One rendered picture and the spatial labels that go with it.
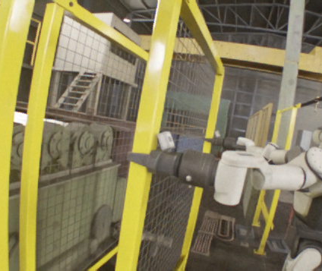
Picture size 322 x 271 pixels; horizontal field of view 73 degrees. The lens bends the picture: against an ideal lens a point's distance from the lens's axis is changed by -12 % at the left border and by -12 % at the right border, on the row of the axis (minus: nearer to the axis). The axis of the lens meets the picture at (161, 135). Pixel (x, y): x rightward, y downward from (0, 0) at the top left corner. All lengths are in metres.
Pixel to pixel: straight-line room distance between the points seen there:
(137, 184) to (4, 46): 0.44
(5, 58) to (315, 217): 1.10
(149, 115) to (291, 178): 0.40
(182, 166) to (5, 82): 0.42
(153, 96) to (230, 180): 0.28
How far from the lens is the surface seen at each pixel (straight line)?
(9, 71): 0.51
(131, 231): 0.70
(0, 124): 0.51
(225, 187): 0.58
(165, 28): 0.66
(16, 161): 1.48
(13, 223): 1.57
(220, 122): 12.06
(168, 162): 0.59
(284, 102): 4.24
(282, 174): 0.66
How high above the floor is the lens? 1.45
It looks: 5 degrees down
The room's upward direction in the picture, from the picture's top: 10 degrees clockwise
